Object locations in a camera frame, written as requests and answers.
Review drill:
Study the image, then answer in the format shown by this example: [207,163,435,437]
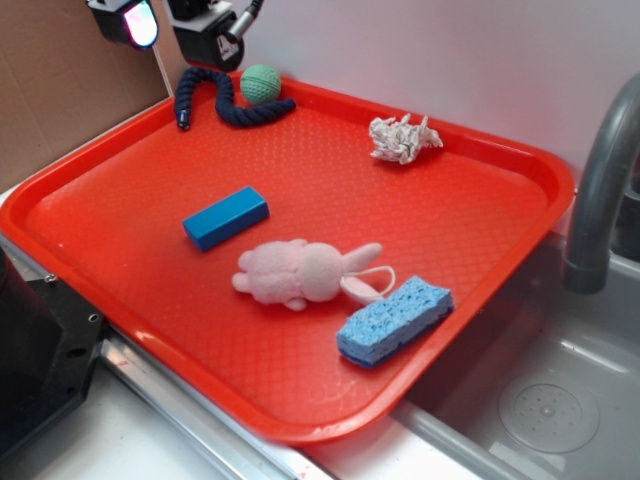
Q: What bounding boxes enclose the black gripper finger with light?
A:
[86,0,159,50]

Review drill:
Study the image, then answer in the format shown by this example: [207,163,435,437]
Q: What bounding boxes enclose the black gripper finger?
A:
[165,0,244,72]

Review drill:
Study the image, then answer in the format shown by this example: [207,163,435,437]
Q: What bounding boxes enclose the blue rectangular block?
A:
[182,187,270,252]

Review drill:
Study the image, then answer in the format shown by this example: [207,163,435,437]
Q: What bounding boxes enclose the green rubber ball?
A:
[240,64,281,105]

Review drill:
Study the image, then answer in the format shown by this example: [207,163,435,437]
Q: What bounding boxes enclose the brown cardboard panel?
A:
[1,1,187,191]

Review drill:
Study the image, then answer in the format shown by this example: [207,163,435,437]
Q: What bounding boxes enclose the pink plush bunny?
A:
[231,239,396,312]

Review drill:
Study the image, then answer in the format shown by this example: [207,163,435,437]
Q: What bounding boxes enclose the red plastic tray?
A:
[1,80,574,446]

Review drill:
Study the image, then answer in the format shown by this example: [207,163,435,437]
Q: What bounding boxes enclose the blue sponge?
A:
[336,276,455,368]

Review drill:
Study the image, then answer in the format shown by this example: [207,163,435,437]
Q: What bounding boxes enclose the grey faucet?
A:
[561,75,639,294]

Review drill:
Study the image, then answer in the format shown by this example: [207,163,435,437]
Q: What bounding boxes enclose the grey sink basin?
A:
[394,237,639,479]

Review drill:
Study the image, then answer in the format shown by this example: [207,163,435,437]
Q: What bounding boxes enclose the metal cable connector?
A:
[225,0,264,44]

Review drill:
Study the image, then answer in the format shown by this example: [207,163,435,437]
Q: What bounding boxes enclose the navy blue rope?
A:
[173,67,298,132]

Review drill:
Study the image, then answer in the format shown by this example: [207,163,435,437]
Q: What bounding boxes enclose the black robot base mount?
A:
[1,253,104,463]

